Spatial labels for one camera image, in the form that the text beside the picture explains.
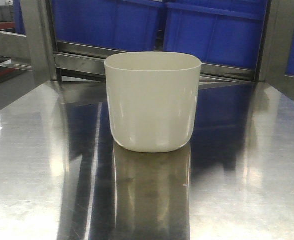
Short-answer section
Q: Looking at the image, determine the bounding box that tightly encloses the blue crate behind left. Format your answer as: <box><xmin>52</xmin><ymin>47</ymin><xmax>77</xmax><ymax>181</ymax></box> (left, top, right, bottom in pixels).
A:
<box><xmin>51</xmin><ymin>0</ymin><xmax>165</xmax><ymax>52</ymax></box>

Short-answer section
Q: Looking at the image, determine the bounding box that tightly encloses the white plastic bin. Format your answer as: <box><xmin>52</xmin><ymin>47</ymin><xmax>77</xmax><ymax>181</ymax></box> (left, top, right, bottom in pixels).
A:
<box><xmin>104</xmin><ymin>51</ymin><xmax>202</xmax><ymax>153</ymax></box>

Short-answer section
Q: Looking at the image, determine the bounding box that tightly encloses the stainless steel shelf frame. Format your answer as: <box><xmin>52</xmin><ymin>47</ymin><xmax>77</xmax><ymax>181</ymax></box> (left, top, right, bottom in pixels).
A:
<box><xmin>0</xmin><ymin>0</ymin><xmax>294</xmax><ymax>90</ymax></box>

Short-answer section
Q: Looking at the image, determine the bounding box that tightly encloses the blue crate behind right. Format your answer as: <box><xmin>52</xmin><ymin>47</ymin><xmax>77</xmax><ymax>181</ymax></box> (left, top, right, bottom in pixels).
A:
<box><xmin>163</xmin><ymin>0</ymin><xmax>267</xmax><ymax>69</ymax></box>

